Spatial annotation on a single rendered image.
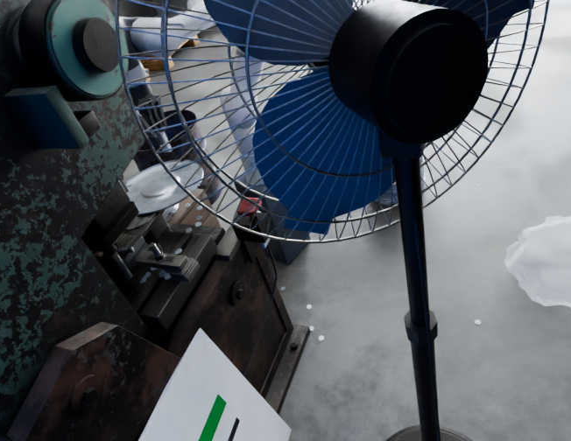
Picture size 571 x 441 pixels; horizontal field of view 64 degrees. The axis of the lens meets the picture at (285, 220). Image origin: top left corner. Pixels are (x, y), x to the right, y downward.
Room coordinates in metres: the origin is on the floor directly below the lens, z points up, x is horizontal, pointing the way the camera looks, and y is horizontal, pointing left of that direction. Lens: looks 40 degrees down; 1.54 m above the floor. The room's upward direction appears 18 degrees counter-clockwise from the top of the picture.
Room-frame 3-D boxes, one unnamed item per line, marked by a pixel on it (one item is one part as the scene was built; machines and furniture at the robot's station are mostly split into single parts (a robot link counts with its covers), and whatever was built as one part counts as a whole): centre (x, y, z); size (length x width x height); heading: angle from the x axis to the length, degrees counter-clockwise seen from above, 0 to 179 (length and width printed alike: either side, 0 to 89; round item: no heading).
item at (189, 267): (0.95, 0.35, 0.76); 0.17 x 0.06 x 0.10; 57
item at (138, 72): (1.34, 0.32, 1.12); 0.13 x 0.12 x 0.05; 56
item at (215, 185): (2.36, 0.50, 0.24); 0.42 x 0.42 x 0.48
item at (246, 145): (1.69, 0.04, 0.71); 0.18 x 0.11 x 0.25; 8
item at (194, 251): (1.04, 0.49, 0.68); 0.45 x 0.30 x 0.06; 57
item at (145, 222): (1.19, 0.39, 0.72); 0.25 x 0.14 x 0.14; 147
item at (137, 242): (1.05, 0.49, 0.76); 0.15 x 0.09 x 0.05; 57
